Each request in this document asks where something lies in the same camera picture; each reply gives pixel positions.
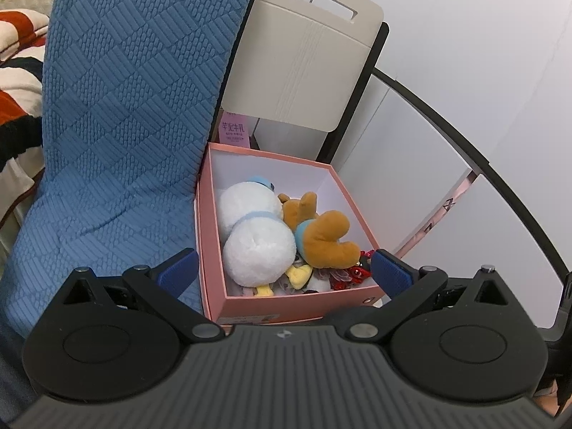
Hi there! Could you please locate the person's leg in jeans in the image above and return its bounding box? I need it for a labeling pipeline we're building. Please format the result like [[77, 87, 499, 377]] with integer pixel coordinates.
[[0, 317, 39, 416]]

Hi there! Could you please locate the black and red toy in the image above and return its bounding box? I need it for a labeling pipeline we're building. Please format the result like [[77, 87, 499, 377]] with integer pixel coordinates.
[[331, 250, 374, 291]]

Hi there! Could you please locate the beige chair back panel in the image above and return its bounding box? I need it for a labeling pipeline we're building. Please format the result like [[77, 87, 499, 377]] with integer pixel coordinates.
[[223, 0, 385, 162]]

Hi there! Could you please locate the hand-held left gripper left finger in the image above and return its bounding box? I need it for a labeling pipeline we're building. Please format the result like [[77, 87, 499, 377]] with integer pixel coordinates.
[[63, 248, 226, 344]]

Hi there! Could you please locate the brown bear plush toy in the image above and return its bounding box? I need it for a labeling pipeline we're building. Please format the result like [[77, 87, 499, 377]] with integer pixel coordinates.
[[278, 192, 361, 273]]

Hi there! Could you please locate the pink wardrobe handle strip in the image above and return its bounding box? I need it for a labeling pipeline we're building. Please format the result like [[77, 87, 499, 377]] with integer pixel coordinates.
[[397, 172, 477, 257]]

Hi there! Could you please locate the pink cardboard box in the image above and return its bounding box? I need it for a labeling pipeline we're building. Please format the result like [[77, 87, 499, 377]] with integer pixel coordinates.
[[194, 143, 395, 325]]

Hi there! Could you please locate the pink carton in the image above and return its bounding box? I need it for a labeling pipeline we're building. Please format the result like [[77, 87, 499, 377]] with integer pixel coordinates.
[[219, 108, 251, 149]]

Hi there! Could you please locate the white duck plush toy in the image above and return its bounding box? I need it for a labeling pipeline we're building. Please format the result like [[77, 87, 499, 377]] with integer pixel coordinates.
[[218, 176, 314, 298]]

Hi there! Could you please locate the black straight metal bar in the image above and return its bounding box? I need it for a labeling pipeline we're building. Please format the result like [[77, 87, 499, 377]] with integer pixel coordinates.
[[315, 22, 390, 165]]

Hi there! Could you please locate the black curved metal frame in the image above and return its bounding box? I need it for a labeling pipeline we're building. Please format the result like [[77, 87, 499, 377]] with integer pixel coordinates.
[[373, 68, 572, 280]]

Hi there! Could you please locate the white wardrobe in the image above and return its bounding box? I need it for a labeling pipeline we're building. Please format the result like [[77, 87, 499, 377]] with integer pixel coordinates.
[[322, 0, 572, 329]]

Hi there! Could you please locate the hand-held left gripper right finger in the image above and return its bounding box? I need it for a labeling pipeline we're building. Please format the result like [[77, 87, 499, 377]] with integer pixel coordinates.
[[346, 248, 512, 344]]

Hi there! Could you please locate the striped fleece blanket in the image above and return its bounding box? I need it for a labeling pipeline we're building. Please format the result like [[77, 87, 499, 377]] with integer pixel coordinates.
[[0, 9, 51, 255]]

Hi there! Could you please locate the blue quilted mat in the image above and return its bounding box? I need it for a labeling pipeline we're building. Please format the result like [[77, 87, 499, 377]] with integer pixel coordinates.
[[0, 0, 263, 338]]

